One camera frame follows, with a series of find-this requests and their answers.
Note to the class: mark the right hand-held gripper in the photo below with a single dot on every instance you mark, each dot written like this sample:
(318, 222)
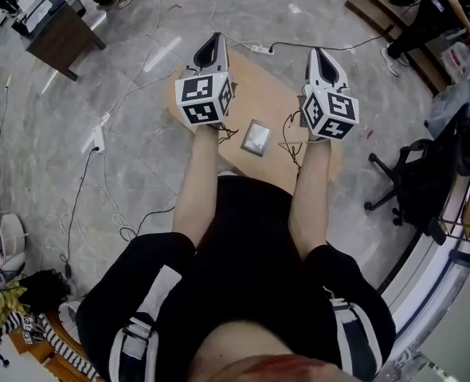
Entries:
(330, 111)

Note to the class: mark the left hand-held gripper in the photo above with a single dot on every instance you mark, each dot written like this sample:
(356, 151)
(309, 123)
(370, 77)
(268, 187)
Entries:
(197, 98)

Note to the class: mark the person's right forearm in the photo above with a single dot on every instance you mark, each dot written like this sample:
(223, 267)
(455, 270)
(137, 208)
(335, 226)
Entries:
(312, 197)

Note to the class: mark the person's left forearm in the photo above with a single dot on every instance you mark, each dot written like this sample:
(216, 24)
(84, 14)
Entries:
(197, 181)

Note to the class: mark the white power strip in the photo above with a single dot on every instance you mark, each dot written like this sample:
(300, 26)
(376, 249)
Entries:
(262, 49)
(98, 133)

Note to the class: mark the light wooden table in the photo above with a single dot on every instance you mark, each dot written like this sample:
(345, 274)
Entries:
(267, 94)

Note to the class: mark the wooden step platform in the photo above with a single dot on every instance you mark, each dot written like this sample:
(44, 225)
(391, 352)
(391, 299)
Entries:
(382, 12)

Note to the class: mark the clear plastic sheet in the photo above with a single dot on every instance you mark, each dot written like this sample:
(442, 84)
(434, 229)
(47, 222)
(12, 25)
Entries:
(450, 102)

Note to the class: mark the red and white boxes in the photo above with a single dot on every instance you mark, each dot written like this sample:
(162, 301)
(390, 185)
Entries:
(464, 60)

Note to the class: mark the black waste bin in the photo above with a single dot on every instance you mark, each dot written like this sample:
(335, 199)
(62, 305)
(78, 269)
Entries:
(77, 6)

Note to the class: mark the dark brown desk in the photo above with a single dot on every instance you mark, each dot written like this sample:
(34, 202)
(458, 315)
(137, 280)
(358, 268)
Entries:
(65, 40)

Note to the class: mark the black office chair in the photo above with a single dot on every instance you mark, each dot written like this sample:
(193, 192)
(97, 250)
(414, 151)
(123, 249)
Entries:
(430, 181)

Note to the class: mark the black and white printer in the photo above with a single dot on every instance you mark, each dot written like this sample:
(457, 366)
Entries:
(37, 12)

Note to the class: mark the person's black striped shirt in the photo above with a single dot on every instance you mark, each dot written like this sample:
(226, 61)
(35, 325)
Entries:
(243, 253)

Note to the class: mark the white round fan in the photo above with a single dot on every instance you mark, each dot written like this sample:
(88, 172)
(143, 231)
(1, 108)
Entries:
(8, 233)

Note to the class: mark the black white striped cloth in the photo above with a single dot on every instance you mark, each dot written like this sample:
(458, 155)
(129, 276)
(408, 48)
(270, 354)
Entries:
(59, 344)

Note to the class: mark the yellow plaid cloth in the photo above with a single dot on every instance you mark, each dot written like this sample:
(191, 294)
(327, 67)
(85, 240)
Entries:
(0, 305)

